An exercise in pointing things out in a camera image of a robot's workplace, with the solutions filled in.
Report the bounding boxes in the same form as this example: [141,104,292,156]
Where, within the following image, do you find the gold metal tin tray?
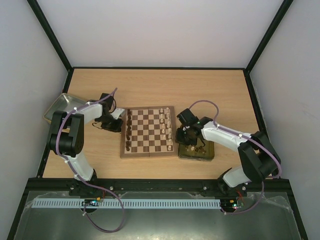
[178,139,215,162]

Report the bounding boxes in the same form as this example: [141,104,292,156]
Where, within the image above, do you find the wooden chess board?
[120,106,178,159]

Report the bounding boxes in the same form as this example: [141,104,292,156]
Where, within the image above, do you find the black frame rail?
[24,177,293,198]

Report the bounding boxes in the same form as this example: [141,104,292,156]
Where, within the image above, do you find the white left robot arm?
[47,91,125,182]

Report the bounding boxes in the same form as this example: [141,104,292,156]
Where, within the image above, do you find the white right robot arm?
[176,108,282,196]

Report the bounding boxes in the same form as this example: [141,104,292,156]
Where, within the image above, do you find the silver metal tray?
[43,93,86,124]

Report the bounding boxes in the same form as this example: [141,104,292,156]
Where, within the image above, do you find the white slotted cable duct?
[31,198,221,210]

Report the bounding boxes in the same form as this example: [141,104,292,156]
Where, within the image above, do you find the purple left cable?
[56,87,126,233]

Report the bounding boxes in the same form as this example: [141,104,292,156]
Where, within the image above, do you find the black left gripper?
[97,114,124,133]

